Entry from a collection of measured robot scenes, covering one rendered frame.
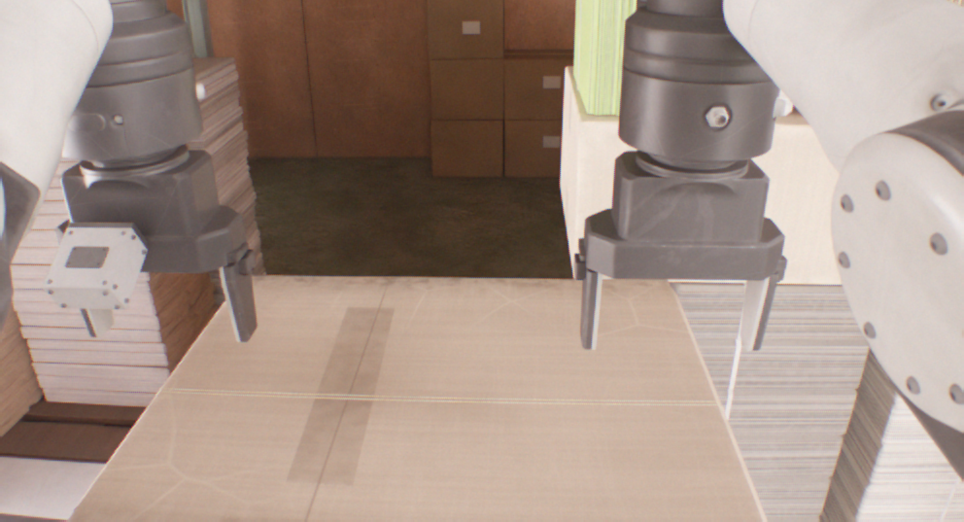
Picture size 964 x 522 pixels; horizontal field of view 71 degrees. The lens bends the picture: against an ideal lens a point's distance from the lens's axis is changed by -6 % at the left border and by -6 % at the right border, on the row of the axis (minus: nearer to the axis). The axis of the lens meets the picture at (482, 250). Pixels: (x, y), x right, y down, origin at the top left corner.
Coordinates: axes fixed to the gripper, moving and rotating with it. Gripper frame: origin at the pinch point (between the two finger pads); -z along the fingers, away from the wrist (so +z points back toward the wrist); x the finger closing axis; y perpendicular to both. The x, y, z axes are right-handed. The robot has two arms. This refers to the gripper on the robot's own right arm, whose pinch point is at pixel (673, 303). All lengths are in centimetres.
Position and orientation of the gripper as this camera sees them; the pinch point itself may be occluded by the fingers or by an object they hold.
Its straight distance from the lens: 47.5
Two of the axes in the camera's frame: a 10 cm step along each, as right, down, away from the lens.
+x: -10.0, -0.1, 0.5
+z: -0.1, -9.1, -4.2
